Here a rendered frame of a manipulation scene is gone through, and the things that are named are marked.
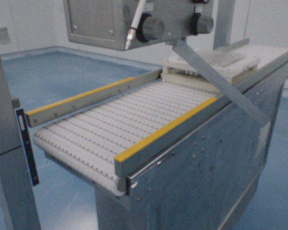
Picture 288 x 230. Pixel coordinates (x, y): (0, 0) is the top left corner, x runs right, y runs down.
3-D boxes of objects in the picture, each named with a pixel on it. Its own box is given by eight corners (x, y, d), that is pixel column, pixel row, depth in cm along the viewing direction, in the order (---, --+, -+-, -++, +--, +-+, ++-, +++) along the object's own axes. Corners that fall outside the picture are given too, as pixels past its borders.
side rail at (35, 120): (31, 129, 57) (28, 115, 55) (27, 126, 58) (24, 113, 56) (248, 44, 149) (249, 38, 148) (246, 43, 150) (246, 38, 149)
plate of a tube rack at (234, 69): (230, 79, 73) (231, 72, 72) (160, 65, 87) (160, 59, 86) (260, 62, 90) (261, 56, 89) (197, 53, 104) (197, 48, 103)
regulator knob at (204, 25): (204, 38, 38) (207, 6, 36) (189, 36, 40) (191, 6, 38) (214, 35, 41) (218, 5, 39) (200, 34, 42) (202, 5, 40)
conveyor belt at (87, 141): (114, 201, 44) (113, 177, 42) (35, 150, 59) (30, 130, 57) (298, 58, 139) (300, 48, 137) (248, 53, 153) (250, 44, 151)
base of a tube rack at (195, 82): (228, 96, 75) (229, 88, 74) (159, 79, 89) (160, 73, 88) (257, 76, 92) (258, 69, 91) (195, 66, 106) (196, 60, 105)
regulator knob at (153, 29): (150, 47, 30) (151, 3, 28) (135, 44, 31) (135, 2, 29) (168, 42, 32) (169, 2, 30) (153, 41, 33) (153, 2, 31)
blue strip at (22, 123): (33, 187, 63) (16, 111, 54) (32, 185, 63) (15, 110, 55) (39, 183, 64) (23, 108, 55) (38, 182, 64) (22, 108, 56)
